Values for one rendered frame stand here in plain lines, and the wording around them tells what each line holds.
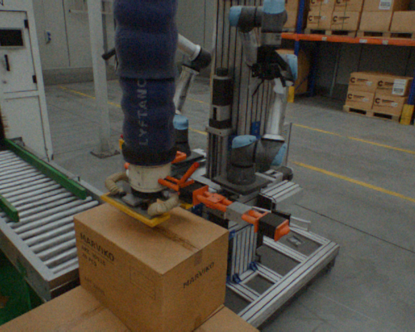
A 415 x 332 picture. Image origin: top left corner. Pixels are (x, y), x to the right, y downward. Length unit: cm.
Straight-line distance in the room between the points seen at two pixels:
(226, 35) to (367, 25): 672
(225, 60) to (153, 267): 114
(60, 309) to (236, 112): 129
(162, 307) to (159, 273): 15
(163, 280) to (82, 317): 57
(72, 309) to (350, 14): 794
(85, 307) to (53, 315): 14
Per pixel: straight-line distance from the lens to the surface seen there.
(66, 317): 185
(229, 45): 197
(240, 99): 193
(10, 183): 324
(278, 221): 118
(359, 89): 862
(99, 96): 504
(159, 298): 143
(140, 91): 133
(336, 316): 272
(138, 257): 144
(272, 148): 172
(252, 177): 181
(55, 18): 1131
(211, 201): 129
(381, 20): 846
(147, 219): 142
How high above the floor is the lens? 179
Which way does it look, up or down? 21 degrees down
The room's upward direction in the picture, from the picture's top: 2 degrees clockwise
